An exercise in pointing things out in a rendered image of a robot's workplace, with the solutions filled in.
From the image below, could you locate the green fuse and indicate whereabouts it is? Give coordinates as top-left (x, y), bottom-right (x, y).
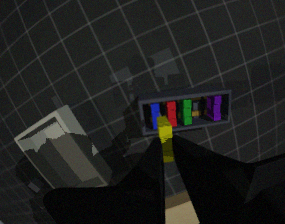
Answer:
top-left (181, 99), bottom-right (193, 125)

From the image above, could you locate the grey rectangular tray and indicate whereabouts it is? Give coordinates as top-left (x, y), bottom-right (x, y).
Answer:
top-left (13, 104), bottom-right (113, 189)

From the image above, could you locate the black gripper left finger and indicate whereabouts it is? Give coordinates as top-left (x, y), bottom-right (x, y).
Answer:
top-left (42, 137), bottom-right (166, 224)

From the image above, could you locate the yellow blade fuse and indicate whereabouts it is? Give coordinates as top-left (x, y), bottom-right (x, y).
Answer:
top-left (157, 112), bottom-right (174, 163)

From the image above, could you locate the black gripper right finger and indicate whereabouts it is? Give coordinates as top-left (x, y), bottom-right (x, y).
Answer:
top-left (173, 135), bottom-right (285, 224)

